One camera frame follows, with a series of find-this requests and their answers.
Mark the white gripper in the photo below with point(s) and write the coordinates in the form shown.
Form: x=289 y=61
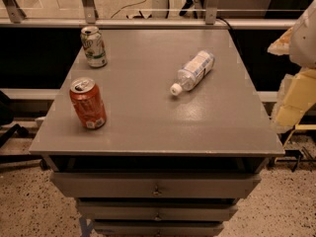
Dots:
x=304 y=39

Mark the red coke can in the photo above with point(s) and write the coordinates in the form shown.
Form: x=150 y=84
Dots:
x=86 y=99

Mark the green white soda can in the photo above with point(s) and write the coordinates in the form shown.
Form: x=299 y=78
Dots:
x=93 y=45

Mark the clear plastic water bottle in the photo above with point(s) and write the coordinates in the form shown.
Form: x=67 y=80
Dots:
x=193 y=72

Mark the grey drawer cabinet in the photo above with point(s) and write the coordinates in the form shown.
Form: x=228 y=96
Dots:
x=220 y=126

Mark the middle grey drawer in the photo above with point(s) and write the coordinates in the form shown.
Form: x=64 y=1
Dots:
x=156 y=211

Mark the grey drawer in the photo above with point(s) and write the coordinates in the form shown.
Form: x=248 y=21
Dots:
x=155 y=185
x=158 y=229
x=156 y=211

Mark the top grey drawer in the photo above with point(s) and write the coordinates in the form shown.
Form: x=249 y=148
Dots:
x=155 y=185

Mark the bottom grey drawer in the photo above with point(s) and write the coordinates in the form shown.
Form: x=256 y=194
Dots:
x=158 y=229

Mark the metal railing with glass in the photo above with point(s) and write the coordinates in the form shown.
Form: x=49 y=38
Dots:
x=19 y=19

